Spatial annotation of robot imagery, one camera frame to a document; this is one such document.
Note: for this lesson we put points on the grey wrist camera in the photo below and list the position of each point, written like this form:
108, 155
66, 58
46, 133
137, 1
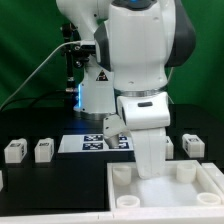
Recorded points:
113, 126

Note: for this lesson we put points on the black camera on stand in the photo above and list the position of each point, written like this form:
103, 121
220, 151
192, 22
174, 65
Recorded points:
71, 50

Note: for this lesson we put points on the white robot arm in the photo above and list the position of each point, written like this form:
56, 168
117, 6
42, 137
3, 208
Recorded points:
125, 47

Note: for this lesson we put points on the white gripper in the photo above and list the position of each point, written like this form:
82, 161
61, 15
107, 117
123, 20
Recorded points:
146, 119

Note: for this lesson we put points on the white square table top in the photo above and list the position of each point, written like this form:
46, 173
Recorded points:
181, 184

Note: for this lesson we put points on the white sheet with markers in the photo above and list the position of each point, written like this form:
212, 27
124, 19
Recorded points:
91, 143

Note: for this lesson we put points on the white part at left edge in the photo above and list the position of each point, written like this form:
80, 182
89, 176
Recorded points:
1, 181

